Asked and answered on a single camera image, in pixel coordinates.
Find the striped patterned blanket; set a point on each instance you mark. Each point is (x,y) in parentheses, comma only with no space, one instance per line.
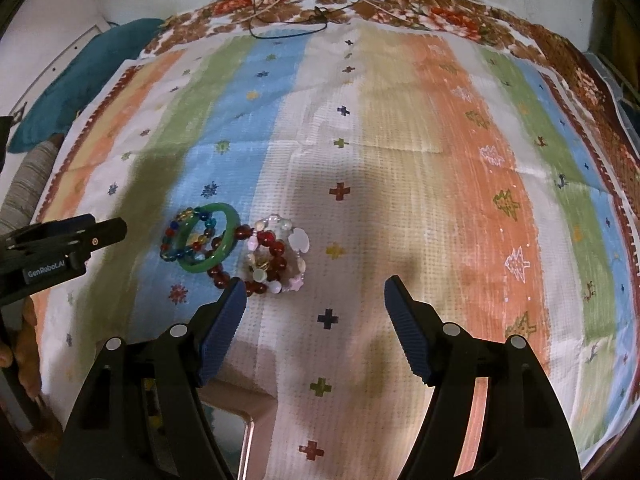
(350,110)

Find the grey knitted cloth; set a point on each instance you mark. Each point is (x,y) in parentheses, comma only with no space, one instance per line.
(30,175)

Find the person's left hand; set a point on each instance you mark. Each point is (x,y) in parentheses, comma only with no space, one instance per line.
(30,322)

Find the teal pillow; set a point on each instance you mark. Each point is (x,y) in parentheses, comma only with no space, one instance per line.
(75,85)

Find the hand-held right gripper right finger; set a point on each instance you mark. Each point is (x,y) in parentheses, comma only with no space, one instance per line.
(407,332)

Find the pink jewelry box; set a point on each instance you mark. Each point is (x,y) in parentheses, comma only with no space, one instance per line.
(230,430)

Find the green jade bangle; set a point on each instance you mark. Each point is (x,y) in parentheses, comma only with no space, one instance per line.
(232,240)

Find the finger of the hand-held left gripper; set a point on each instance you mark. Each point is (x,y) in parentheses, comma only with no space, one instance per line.
(50,227)
(107,232)

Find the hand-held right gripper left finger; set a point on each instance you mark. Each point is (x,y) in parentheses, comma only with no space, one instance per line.
(225,332)

